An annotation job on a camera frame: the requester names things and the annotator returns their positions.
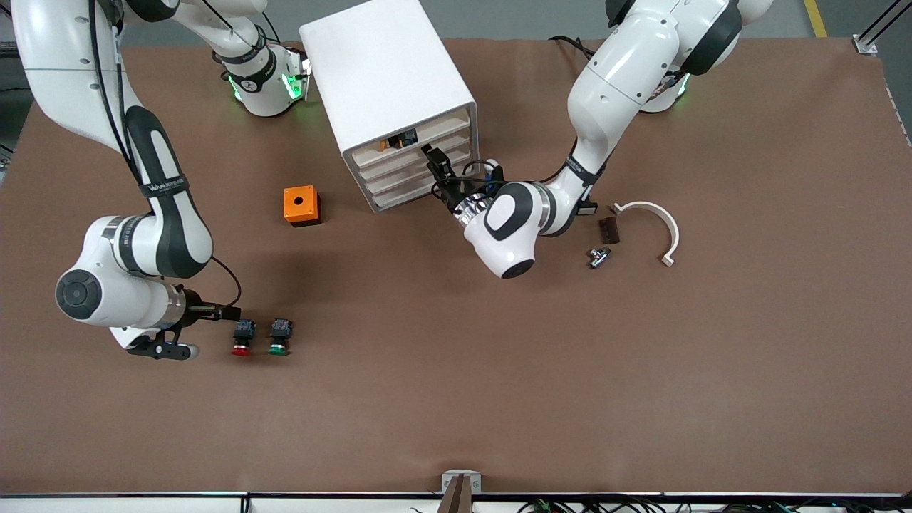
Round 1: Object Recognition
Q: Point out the red push button switch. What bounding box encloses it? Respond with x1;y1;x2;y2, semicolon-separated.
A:
231;318;257;357

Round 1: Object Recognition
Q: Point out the white plastic drawer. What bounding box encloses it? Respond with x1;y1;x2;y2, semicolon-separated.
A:
358;126;474;184
351;107;472;170
363;144;475;197
368;160;478;212

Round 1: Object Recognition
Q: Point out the white drawer cabinet shell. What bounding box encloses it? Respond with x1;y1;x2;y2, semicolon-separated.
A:
299;0;480;214

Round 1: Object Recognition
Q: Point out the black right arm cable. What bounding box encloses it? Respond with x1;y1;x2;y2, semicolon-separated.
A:
89;0;244;309

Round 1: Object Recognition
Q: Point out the green push button switch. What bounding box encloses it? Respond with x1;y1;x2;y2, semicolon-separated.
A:
268;318;294;356

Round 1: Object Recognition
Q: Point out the orange button enclosure box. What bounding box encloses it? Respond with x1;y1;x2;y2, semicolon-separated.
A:
283;185;322;228

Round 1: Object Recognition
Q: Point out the black base cable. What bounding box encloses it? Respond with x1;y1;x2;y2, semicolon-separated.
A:
549;34;596;59

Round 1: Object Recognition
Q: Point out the white table edge rail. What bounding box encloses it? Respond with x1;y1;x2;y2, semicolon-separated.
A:
0;490;912;513

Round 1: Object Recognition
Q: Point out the white curved plastic bracket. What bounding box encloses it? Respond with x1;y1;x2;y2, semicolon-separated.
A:
611;201;680;268

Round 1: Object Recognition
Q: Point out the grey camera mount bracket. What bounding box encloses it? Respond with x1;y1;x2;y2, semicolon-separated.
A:
436;469;483;513

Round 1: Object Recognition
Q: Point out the aluminium frame profile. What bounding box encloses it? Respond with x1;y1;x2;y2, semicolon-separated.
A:
852;0;912;56

